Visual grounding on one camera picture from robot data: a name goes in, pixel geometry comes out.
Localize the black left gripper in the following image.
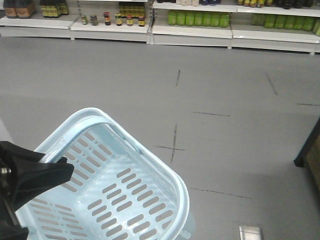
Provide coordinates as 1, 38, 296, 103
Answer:
0, 141, 75, 240

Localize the light blue plastic basket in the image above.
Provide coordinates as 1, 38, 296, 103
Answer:
16, 107, 196, 240

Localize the metal floor outlet cover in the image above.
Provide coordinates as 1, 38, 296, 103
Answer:
239, 225, 264, 240

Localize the wooden black-framed display stand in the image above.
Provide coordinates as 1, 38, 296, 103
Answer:
293, 119, 320, 186

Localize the white store shelf unit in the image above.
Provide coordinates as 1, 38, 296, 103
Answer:
0, 0, 320, 54

